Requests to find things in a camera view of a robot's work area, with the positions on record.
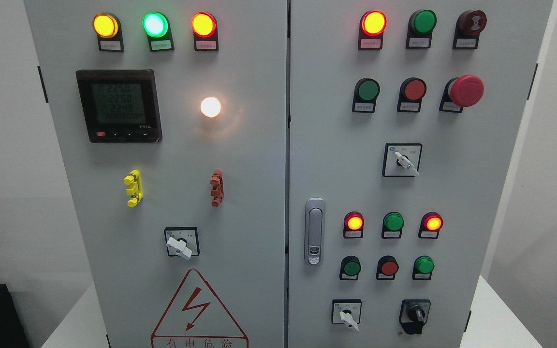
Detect black knob selector switch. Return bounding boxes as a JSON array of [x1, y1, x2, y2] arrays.
[[399, 299, 431, 335]]

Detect red terminal connector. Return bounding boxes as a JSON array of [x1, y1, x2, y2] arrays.
[[210, 170, 225, 207]]

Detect red lit indicator lower left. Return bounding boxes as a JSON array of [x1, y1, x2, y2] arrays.
[[343, 211, 365, 239]]

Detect red lit indicator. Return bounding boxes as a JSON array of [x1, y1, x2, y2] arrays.
[[343, 211, 365, 239], [358, 10, 387, 50]]

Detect white glowing lamp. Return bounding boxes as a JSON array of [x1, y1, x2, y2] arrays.
[[200, 97, 222, 117]]

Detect green push button lower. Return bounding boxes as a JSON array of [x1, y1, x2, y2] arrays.
[[339, 255, 362, 281]]

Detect green push button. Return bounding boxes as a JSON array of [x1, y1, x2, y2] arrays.
[[339, 255, 362, 281], [352, 78, 380, 113]]

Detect green push button upper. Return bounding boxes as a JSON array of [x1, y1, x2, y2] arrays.
[[352, 78, 380, 113]]

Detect grey cabinet left door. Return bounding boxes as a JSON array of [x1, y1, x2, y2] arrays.
[[25, 0, 288, 348]]

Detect grey cabinet door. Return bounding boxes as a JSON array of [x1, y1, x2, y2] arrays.
[[287, 0, 553, 348], [25, 0, 288, 348]]

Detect green indicator lower middle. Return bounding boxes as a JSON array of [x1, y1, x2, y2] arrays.
[[381, 212, 405, 239]]

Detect grey cabinet right door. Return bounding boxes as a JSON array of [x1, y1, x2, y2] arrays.
[[287, 0, 553, 348]]

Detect red push button lower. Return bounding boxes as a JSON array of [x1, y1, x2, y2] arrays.
[[376, 255, 399, 280]]

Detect red push button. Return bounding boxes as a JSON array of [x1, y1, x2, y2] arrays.
[[396, 77, 427, 113], [376, 255, 399, 280]]

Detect yellow terminal connector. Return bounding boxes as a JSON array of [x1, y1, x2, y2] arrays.
[[123, 169, 144, 208]]

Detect red push button upper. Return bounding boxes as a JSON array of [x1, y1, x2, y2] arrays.
[[396, 77, 427, 113]]

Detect red indicator lower right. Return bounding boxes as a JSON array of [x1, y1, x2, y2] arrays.
[[418, 212, 444, 239]]

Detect orange red indicator light left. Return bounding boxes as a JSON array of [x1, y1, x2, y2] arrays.
[[191, 12, 219, 51]]

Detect red electric warning sign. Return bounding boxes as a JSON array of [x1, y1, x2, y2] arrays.
[[150, 269, 249, 348]]

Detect green indicator bottom right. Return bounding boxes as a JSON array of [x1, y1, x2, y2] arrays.
[[411, 255, 435, 280]]

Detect black digital power meter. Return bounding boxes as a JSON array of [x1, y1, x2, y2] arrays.
[[76, 69, 162, 143]]

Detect red lit indicator top right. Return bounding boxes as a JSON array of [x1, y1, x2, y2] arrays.
[[358, 10, 387, 50]]

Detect green lit indicator light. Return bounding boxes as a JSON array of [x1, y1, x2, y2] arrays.
[[142, 12, 175, 52]]

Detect red emergency stop button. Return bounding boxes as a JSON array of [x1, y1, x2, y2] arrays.
[[439, 74, 485, 113]]

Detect green indicator top right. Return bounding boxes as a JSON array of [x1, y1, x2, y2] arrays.
[[405, 9, 437, 49]]

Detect yellow indicator light top left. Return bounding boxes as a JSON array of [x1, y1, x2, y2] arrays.
[[92, 13, 124, 52]]

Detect dark red buzzer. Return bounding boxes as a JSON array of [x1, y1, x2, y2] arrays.
[[453, 10, 487, 49]]

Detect silver door lock handle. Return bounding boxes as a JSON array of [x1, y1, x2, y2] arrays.
[[304, 198, 325, 266]]

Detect white selector switch left door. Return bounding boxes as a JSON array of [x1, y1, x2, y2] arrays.
[[164, 226, 200, 260]]

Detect white selector switch upper right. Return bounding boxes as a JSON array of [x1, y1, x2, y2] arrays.
[[382, 143, 423, 177]]

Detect white selector switch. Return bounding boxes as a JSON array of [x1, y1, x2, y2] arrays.
[[382, 143, 423, 177], [331, 299, 362, 331]]

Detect white selector switch bottom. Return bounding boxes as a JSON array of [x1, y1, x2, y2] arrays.
[[331, 299, 362, 331]]

